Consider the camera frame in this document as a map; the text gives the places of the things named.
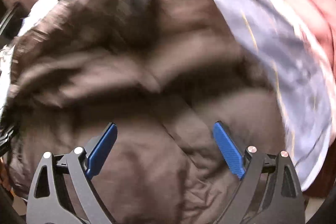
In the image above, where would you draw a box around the brown down jacket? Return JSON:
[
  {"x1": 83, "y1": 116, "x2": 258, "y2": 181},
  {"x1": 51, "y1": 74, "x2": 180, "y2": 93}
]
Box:
[{"x1": 1, "y1": 0, "x2": 284, "y2": 223}]

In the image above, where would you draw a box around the blue plaid bed sheet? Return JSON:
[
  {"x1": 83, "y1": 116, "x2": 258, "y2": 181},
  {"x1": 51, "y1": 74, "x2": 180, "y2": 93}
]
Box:
[{"x1": 214, "y1": 0, "x2": 335, "y2": 190}]

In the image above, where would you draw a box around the pink floral bed cover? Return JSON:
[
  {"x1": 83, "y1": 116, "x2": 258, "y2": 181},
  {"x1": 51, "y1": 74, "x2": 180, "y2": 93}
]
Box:
[{"x1": 267, "y1": 0, "x2": 336, "y2": 77}]

